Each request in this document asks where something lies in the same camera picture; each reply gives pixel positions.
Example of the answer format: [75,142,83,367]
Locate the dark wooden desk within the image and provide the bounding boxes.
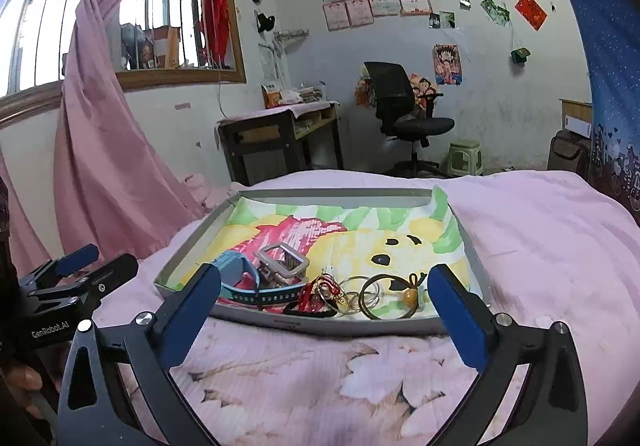
[216,101,345,187]

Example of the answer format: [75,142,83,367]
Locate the colourful wall picture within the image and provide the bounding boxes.
[355,66,376,110]

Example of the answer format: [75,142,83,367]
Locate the green plastic stool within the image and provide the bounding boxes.
[446,139,484,177]

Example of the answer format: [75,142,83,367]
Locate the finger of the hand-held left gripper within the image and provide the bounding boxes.
[80,253,139,299]
[50,244,100,278]

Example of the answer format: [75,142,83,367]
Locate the person's left hand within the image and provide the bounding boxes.
[0,358,63,404]

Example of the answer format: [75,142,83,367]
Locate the blue printed curtain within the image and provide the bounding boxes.
[547,0,640,227]

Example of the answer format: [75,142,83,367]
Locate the red paper sheet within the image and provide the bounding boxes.
[515,0,549,32]

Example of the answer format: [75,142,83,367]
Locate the beige hair claw clip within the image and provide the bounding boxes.
[255,243,311,288]

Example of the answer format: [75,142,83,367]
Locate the black office chair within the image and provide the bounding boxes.
[363,61,456,179]

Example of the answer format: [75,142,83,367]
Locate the cartoon children wall sticker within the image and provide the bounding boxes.
[410,73,437,120]

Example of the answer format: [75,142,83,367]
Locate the orange paper bag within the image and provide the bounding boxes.
[150,26,181,70]

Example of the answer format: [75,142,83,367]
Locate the black braided hair tie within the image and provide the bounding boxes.
[282,298,339,320]

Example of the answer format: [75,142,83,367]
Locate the grey cardboard tray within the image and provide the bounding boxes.
[152,183,493,338]

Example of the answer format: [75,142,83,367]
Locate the painted paper sheet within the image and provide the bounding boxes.
[172,186,473,322]

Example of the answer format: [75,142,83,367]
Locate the red beaded bracelet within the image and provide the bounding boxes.
[297,273,344,314]

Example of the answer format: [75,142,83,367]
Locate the large green wall photo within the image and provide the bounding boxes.
[481,0,511,25]

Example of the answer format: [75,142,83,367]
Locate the clear spiral hair tie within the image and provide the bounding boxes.
[337,276,373,315]

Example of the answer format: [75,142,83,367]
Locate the hanging paper sheets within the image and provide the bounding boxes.
[259,42,292,87]

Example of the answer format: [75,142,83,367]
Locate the orange box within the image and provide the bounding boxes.
[261,83,284,108]

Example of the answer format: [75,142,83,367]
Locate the pink curtain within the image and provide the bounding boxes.
[52,0,211,272]

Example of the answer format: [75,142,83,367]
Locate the wooden window frame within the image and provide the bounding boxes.
[0,0,248,127]

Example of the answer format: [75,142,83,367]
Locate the brown cord necklace with bead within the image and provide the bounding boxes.
[370,272,429,322]

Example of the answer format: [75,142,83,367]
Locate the stack of books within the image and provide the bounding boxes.
[282,86,329,105]

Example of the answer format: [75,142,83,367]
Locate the blue wrist watch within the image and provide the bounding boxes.
[210,250,308,308]

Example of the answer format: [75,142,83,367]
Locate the cartoon wall poster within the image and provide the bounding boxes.
[433,44,463,87]

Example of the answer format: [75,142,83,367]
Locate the dark brown bag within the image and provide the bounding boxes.
[547,130,591,182]

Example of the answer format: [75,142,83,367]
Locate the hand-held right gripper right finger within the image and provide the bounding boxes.
[427,263,590,446]

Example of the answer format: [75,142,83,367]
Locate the pink floral bed sheet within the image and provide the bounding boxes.
[95,170,640,446]

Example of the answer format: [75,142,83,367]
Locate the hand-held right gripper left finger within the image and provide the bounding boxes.
[57,263,223,446]

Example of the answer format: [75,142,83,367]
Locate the wooden cabinet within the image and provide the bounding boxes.
[560,98,594,140]

